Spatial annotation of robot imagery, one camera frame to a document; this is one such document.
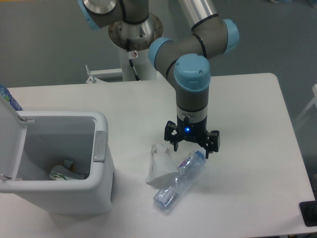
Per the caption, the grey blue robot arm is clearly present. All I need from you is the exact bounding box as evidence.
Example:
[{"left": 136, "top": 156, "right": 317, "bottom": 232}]
[{"left": 78, "top": 0, "right": 239, "bottom": 154}]

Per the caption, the crumpled wrapper in bin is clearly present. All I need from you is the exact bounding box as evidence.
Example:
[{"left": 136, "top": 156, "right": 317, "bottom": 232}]
[{"left": 49, "top": 160, "right": 90, "bottom": 180}]

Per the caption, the white plastic trash can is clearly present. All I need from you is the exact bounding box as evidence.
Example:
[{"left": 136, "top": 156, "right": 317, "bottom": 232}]
[{"left": 0, "top": 110, "right": 114, "bottom": 214}]

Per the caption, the white frame at right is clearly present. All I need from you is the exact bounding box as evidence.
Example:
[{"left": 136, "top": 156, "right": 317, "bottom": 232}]
[{"left": 294, "top": 84, "right": 317, "bottom": 131}]

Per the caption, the clear plastic water bottle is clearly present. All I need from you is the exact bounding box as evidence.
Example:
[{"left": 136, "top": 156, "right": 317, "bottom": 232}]
[{"left": 153, "top": 150, "right": 206, "bottom": 211}]

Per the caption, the white bracket with bolt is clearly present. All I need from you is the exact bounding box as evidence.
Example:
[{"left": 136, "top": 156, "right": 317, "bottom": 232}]
[{"left": 85, "top": 64, "right": 123, "bottom": 84}]

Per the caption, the white paper tissue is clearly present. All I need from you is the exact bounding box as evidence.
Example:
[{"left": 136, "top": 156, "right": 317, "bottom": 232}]
[{"left": 145, "top": 143, "right": 177, "bottom": 188}]

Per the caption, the blue labelled bottle behind bin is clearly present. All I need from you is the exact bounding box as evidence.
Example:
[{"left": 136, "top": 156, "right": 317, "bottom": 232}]
[{"left": 0, "top": 85, "right": 23, "bottom": 111}]

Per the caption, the white trash can lid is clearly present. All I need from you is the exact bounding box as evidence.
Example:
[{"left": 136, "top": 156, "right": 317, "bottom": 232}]
[{"left": 0, "top": 96, "right": 28, "bottom": 180}]

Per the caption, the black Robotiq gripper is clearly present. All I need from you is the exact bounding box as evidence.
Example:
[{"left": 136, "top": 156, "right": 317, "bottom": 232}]
[{"left": 164, "top": 117, "right": 220, "bottom": 159}]

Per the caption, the black device at table edge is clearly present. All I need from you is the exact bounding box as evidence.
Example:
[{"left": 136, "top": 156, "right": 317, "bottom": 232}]
[{"left": 299, "top": 200, "right": 317, "bottom": 227}]

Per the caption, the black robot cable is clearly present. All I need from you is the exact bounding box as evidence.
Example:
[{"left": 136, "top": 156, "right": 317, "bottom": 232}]
[{"left": 126, "top": 38, "right": 142, "bottom": 81}]

